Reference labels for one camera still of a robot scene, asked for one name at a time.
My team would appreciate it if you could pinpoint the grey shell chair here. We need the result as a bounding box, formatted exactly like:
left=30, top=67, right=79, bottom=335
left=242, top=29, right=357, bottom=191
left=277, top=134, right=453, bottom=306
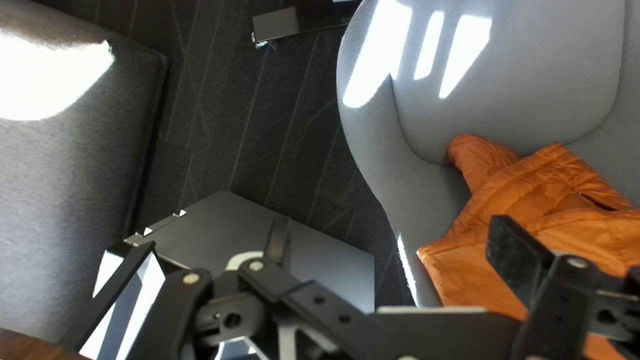
left=335, top=0, right=640, bottom=310

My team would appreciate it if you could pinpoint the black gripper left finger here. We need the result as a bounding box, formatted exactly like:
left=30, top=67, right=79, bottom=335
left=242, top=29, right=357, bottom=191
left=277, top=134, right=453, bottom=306
left=142, top=217, right=376, bottom=360

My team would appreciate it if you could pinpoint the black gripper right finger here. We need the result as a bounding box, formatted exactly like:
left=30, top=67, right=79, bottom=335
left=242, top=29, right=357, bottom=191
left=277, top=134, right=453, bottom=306
left=484, top=214, right=640, bottom=360

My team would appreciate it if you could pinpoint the orange jacket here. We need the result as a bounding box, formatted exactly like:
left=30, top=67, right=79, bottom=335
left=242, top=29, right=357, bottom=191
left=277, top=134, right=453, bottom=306
left=415, top=133, right=640, bottom=360

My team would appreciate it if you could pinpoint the dark grey fabric sofa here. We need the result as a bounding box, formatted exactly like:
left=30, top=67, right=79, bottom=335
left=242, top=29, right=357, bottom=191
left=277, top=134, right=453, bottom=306
left=0, top=0, right=170, bottom=347

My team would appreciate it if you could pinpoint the grey ottoman with tray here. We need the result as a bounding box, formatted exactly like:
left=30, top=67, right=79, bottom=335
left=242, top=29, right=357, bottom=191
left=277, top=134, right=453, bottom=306
left=77, top=189, right=377, bottom=360

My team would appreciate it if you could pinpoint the round dark wooden table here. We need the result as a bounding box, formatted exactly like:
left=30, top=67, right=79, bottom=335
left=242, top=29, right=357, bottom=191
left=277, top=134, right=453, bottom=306
left=0, top=326, right=88, bottom=360

